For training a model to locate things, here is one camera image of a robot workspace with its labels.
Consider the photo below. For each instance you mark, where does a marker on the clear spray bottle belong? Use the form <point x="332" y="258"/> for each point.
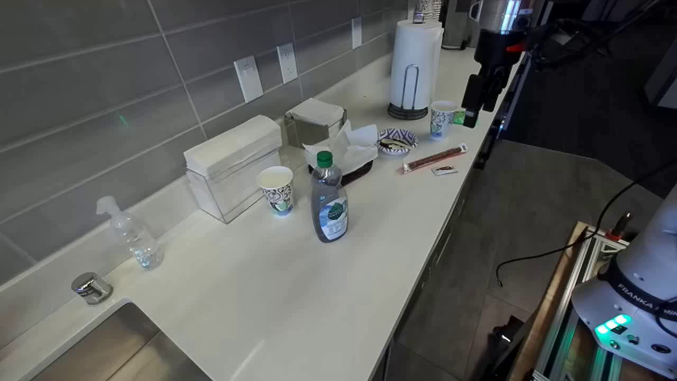
<point x="137" y="240"/>

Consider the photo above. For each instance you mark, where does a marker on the dish soap bottle green cap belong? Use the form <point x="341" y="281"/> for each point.
<point x="331" y="208"/>

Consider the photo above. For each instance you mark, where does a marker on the green packet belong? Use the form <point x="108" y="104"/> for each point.
<point x="460" y="117"/>

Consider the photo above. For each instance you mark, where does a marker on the grey napkin holder box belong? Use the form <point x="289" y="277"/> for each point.
<point x="313" y="117"/>

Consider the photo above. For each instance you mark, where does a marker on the orange tape band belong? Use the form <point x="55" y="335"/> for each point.
<point x="520" y="47"/>

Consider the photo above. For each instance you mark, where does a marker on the white napkin dispenser box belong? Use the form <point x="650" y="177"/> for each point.
<point x="229" y="165"/>

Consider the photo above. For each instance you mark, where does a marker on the small red black tool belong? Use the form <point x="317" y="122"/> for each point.
<point x="623" y="222"/>

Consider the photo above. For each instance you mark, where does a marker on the patterned paper cup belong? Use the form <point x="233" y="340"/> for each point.
<point x="442" y="119"/>
<point x="276" y="192"/>

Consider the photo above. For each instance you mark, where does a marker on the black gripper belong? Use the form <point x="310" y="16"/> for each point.
<point x="487" y="86"/>

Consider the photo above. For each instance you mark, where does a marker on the small patterned bowl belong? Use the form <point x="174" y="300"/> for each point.
<point x="396" y="140"/>

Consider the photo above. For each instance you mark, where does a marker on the metal counter fitting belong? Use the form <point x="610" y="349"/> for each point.
<point x="92" y="286"/>

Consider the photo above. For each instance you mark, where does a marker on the white paper towel roll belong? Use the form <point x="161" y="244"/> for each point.
<point x="416" y="54"/>

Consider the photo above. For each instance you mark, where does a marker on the wooden robot stand frame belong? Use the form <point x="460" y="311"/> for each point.
<point x="546" y="310"/>

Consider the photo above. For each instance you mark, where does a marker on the long orange stick object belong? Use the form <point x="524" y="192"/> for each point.
<point x="434" y="160"/>

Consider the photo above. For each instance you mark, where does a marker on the white napkins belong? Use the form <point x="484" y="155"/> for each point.
<point x="352" y="144"/>

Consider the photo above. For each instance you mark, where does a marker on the white wall outlet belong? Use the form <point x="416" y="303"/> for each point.
<point x="287" y="63"/>
<point x="356" y="32"/>
<point x="249" y="77"/>

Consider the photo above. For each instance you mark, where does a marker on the steel sink basin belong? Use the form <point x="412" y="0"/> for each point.
<point x="112" y="349"/>

